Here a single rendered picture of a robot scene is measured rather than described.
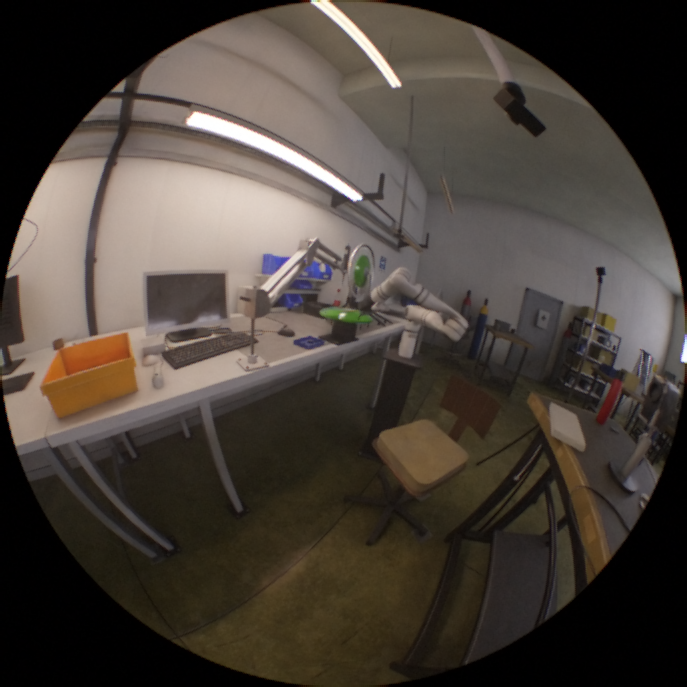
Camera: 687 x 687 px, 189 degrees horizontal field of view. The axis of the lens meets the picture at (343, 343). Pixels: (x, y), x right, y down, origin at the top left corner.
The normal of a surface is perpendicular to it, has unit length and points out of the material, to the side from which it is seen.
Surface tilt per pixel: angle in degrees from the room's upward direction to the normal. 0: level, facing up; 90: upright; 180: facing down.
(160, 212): 90
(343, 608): 0
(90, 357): 86
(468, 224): 90
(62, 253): 90
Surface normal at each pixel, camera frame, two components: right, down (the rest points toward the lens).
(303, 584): 0.14, -0.94
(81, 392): 0.84, 0.34
